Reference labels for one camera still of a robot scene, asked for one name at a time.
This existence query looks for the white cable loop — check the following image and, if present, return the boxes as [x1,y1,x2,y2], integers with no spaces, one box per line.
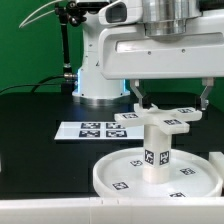
[18,0,68,30]

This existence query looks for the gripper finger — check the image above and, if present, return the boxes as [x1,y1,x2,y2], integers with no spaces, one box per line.
[200,77,215,111]

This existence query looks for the black cables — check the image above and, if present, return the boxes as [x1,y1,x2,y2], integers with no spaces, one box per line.
[0,75,68,96]

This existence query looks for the white right side block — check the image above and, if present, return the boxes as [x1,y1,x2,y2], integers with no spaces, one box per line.
[209,152,224,187]

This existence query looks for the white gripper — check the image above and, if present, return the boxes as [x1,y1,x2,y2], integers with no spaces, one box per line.
[98,0,224,109]

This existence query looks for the white front barrier rail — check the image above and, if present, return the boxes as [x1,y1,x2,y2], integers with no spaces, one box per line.
[0,197,224,224]

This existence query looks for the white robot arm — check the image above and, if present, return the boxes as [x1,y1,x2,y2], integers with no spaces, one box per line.
[77,0,224,110]

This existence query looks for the white cross-shaped table base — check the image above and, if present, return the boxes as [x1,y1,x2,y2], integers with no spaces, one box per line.
[114,104,202,135]

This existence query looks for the white round table top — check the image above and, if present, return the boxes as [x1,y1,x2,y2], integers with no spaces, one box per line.
[93,147,223,198]

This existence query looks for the white marker sheet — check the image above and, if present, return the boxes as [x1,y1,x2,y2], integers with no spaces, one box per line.
[55,122,144,140]

